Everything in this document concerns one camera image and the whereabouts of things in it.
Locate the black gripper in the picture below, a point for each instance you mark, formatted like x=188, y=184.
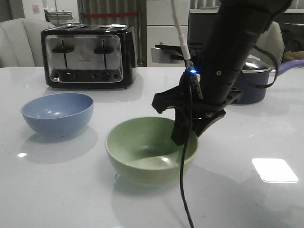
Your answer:
x=199, y=101

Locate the green bowl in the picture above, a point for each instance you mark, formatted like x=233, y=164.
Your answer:
x=141, y=151

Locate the blue bowl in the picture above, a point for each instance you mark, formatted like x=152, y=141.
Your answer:
x=59, y=114

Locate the dark blue saucepan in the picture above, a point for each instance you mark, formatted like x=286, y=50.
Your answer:
x=253, y=85

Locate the white cabinet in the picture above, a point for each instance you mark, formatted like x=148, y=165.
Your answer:
x=160, y=25

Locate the glass pot lid blue knob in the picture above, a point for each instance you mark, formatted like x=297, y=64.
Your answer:
x=256, y=65

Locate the beige chair right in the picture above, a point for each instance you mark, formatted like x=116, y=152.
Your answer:
x=270, y=41

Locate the beige chair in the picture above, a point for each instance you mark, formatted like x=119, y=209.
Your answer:
x=20, y=42
x=270, y=41

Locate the black and silver toaster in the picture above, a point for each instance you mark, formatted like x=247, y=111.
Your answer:
x=89, y=56

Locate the beige chair left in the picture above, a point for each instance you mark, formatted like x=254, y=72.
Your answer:
x=20, y=42

